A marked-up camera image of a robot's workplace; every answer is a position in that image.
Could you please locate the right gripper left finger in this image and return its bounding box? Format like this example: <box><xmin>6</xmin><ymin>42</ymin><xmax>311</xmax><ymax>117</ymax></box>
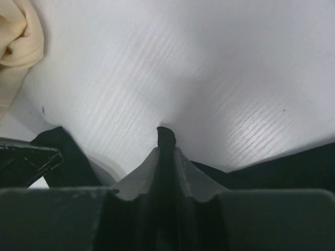
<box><xmin>109</xmin><ymin>147</ymin><xmax>160</xmax><ymax>201</ymax></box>

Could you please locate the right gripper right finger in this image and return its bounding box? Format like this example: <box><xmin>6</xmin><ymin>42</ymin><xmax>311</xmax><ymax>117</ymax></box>
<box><xmin>174</xmin><ymin>147</ymin><xmax>230</xmax><ymax>203</ymax></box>

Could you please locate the black t shirt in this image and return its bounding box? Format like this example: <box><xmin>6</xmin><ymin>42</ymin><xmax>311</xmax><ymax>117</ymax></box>
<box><xmin>30</xmin><ymin>125</ymin><xmax>335</xmax><ymax>251</ymax></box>

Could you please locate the folded beige t shirt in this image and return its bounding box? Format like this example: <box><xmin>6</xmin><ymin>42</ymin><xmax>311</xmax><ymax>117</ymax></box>
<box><xmin>1</xmin><ymin>1</ymin><xmax>44</xmax><ymax>117</ymax></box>

